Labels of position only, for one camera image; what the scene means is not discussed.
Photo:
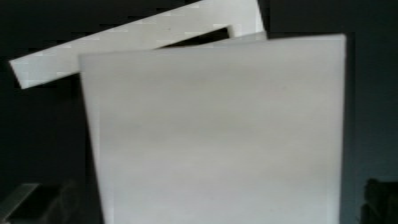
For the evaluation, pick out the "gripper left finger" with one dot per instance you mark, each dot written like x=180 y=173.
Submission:
x=41 y=204

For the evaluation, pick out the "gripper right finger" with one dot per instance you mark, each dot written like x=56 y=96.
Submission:
x=379 y=210

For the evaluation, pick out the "white cabinet top block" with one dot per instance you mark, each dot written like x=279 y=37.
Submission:
x=215 y=121

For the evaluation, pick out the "white fence frame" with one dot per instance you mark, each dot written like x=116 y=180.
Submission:
x=144 y=34

